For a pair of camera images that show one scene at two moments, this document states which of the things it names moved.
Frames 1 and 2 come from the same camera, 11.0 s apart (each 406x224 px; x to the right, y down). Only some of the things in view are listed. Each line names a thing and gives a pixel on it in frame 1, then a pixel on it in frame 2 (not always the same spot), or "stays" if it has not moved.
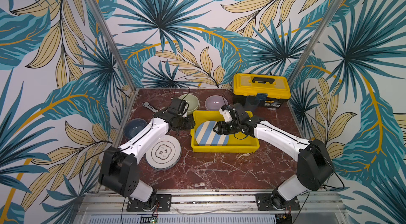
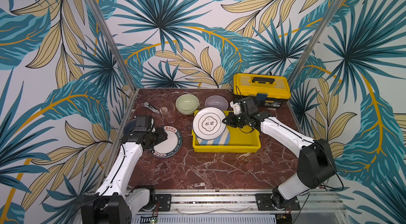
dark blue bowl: x=132 y=127 stays
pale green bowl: x=193 y=102 stays
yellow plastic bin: x=238 y=141 stays
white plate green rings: x=164 y=154 → x=208 y=123
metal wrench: x=147 y=104 stays
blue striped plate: x=205 y=136 stays
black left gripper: x=185 y=122 → x=158 y=137
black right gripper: x=225 y=127 → x=235 y=119
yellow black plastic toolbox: x=271 y=90 stays
